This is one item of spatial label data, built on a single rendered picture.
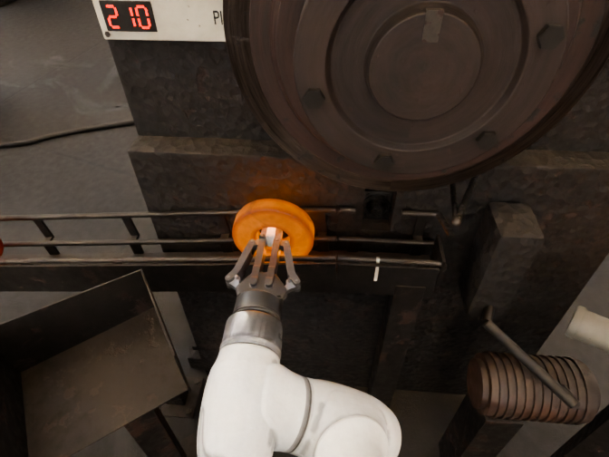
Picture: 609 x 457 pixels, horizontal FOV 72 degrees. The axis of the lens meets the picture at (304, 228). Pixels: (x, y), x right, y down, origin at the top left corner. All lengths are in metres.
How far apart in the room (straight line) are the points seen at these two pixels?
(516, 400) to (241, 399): 0.57
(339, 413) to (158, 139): 0.59
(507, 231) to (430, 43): 0.41
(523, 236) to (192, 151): 0.60
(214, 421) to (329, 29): 0.46
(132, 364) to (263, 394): 0.35
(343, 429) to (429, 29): 0.47
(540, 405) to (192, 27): 0.91
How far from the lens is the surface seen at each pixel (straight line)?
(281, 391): 0.58
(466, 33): 0.48
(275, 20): 0.53
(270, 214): 0.74
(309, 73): 0.49
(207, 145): 0.82
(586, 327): 0.87
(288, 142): 0.64
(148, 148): 0.85
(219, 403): 0.57
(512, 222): 0.82
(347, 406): 0.61
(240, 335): 0.61
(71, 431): 0.85
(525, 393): 0.96
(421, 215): 0.84
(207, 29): 0.73
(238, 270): 0.72
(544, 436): 1.55
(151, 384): 0.82
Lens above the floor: 1.30
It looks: 44 degrees down
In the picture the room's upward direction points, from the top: 1 degrees counter-clockwise
